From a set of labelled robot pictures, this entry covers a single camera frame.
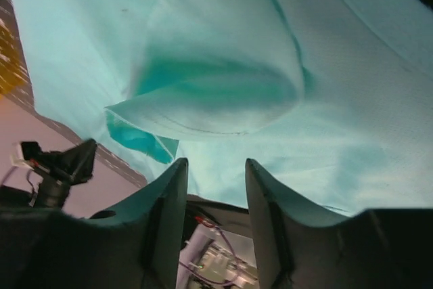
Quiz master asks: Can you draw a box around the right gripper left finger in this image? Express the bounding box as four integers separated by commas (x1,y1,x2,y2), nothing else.
1,158,188,288

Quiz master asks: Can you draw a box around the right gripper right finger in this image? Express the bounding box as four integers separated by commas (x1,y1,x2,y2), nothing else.
245,159,432,288

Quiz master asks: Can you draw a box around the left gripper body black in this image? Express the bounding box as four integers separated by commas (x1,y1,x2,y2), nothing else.
1,139,97,213

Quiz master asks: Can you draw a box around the teal t shirt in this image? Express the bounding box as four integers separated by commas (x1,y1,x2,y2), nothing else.
12,0,432,215

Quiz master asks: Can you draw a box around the black marble pattern mat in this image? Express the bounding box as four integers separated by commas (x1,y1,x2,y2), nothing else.
0,0,143,188

